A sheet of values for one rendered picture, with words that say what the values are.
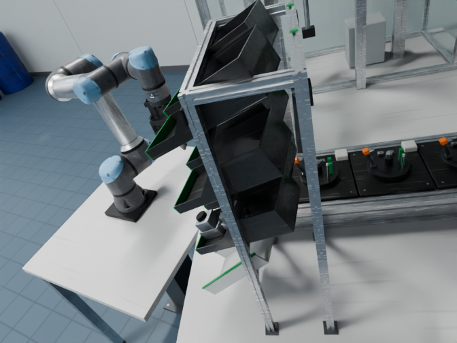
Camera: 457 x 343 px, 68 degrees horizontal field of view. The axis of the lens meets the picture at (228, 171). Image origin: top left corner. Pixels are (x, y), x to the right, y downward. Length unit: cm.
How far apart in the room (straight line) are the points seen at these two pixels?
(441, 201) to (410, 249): 18
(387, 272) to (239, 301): 48
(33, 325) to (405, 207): 240
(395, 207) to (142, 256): 95
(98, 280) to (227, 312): 56
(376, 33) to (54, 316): 270
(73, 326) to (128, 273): 125
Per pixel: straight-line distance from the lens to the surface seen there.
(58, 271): 163
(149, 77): 105
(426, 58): 233
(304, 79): 50
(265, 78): 50
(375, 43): 224
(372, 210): 126
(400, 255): 125
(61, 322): 269
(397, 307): 115
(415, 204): 128
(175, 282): 199
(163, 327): 228
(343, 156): 138
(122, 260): 147
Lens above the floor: 188
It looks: 39 degrees down
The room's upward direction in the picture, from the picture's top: 18 degrees counter-clockwise
